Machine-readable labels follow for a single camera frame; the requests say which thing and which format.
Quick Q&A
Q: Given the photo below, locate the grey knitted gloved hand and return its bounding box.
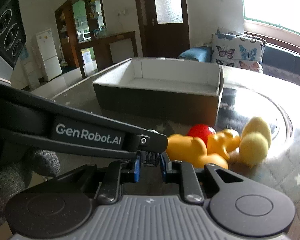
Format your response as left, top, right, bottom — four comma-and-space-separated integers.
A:
0, 150, 60, 227

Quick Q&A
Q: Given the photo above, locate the white refrigerator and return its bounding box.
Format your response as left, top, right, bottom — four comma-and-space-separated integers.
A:
36, 29, 62, 81

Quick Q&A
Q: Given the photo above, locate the orange rubber duck toy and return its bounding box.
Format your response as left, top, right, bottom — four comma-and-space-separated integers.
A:
207, 129, 241, 161

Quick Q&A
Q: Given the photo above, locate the yellow plush chick toy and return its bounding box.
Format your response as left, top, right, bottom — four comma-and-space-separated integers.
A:
230, 116, 272, 167

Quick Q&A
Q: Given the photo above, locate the dark wooden cabinet shelf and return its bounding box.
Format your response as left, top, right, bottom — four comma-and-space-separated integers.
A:
55, 0, 106, 70

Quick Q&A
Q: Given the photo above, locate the orange-yellow rubber seal toy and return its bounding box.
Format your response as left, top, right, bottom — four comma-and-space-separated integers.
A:
166, 134, 229, 169

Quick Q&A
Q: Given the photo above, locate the blue sofa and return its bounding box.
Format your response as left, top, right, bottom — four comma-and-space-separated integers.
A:
179, 44, 300, 86

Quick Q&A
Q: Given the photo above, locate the black DAS camera box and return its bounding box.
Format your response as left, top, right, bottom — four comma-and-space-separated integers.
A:
0, 0, 26, 67

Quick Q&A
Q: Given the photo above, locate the round glass table insert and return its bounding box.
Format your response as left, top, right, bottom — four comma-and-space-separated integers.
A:
215, 86, 293, 161

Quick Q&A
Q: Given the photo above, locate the dark wooden door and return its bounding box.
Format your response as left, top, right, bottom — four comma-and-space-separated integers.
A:
135, 0, 190, 58

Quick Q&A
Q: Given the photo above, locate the red plastic ball toy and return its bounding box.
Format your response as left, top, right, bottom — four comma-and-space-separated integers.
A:
187, 124, 216, 145

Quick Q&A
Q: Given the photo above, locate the dark wooden side table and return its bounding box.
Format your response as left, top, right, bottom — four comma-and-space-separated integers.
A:
75, 31, 138, 79

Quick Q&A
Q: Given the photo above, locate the white cardboard box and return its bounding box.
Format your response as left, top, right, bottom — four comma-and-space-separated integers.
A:
93, 57, 224, 126

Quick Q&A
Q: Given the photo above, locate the butterfly pattern cushion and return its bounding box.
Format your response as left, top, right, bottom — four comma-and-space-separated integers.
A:
211, 27, 266, 73

